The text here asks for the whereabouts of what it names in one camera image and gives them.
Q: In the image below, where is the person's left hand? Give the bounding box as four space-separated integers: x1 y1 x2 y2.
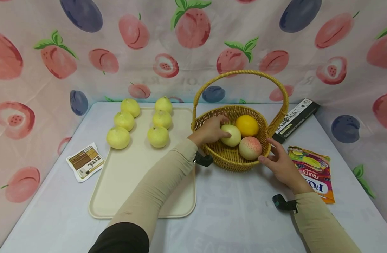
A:
187 115 232 148

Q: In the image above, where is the person's right hand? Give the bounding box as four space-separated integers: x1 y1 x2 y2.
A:
258 138 314 195

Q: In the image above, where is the pale green round fruit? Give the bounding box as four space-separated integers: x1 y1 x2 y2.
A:
220 124 242 147

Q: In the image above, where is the yellow woven handle basket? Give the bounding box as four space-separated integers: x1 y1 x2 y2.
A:
191 69 290 173

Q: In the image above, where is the person's right forearm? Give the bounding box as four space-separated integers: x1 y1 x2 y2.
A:
292 191 362 253

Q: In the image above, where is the person's left forearm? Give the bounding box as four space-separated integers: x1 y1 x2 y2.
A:
88 138 199 253

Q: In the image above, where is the pink peach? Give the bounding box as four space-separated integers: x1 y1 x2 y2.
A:
238 136 263 161

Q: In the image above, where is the orange fruit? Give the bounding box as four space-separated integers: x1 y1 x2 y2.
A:
235 115 260 138

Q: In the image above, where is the long black box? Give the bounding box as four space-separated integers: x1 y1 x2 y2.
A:
272 98 321 144

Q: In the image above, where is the black wrist band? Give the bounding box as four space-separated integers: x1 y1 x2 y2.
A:
272 194 298 214
193 151 214 168

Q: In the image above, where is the colourful candy bag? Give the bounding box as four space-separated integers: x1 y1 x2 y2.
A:
287 145 336 205

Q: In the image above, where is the group of yellow pears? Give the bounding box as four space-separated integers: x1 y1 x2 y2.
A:
105 96 174 150

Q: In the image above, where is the cream plastic tray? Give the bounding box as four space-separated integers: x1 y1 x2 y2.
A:
88 107 197 219

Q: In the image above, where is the brown and white packet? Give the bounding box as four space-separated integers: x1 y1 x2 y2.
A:
66 142 105 183

